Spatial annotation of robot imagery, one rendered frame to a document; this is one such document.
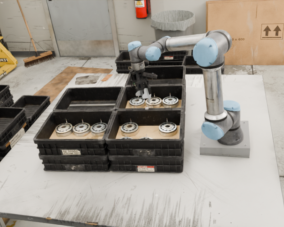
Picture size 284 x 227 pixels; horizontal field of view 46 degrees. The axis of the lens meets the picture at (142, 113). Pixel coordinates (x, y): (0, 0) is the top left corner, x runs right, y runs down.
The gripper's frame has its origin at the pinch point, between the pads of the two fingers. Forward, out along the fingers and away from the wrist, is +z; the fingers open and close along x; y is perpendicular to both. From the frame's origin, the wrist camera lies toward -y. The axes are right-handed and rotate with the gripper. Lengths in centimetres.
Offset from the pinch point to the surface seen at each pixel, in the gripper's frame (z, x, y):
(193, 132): 26.7, 16.8, -18.4
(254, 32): 39, -119, -256
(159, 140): 6.0, 35.7, 20.3
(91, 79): 12, -98, -10
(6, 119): 30, -131, 61
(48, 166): 20, -12, 66
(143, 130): 12.8, 10.0, 12.8
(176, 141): 7.3, 41.7, 14.0
